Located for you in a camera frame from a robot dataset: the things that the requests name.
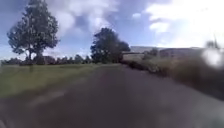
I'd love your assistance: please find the dark grey asphalt path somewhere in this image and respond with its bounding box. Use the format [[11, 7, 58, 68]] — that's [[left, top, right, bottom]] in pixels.
[[0, 63, 224, 128]]

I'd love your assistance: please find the row of bushes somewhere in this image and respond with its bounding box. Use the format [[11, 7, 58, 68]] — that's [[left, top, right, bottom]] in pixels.
[[121, 49, 224, 102]]

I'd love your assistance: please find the broad leafy tree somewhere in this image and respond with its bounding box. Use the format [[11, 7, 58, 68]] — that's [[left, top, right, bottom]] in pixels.
[[6, 0, 61, 66]]

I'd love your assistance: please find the dense dark tree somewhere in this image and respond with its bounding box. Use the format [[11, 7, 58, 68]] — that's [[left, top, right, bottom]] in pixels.
[[89, 27, 132, 65]]

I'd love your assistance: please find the pale low building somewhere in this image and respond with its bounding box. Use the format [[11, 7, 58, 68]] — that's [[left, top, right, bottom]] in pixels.
[[121, 45, 215, 62]]

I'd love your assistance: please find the distant row of trees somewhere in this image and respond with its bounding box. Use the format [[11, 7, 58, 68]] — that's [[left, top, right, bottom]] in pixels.
[[0, 54, 95, 66]]

